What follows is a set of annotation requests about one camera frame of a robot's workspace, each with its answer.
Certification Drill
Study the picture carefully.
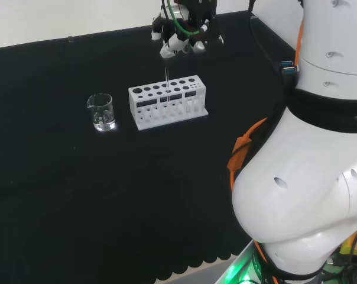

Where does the small clear glass beaker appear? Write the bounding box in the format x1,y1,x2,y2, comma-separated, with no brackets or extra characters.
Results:
86,92,118,133

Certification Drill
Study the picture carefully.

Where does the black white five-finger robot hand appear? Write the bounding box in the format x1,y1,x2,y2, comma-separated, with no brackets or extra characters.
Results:
150,0,225,60

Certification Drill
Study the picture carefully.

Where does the green cable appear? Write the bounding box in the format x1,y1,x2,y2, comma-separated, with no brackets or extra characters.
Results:
165,0,209,37

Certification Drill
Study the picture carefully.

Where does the white test tube rack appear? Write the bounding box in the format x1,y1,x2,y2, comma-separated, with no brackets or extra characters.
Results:
128,75,210,131

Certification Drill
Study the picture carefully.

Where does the clear glass rod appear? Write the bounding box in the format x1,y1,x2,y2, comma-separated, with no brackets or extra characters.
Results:
164,58,171,105

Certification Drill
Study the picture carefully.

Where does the orange cable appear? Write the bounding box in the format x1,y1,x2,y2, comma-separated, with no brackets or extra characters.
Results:
226,20,305,190

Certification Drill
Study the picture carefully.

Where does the black bench cloth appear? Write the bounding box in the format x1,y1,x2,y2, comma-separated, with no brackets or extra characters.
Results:
0,9,303,284

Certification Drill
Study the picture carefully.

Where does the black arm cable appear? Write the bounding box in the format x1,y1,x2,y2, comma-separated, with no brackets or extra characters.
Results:
248,0,283,73

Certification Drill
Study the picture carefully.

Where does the grey base plate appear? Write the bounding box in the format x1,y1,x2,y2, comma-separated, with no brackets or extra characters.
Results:
216,237,274,284

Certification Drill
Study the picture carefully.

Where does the yellow stop button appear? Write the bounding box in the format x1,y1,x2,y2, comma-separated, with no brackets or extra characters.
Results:
339,224,357,259

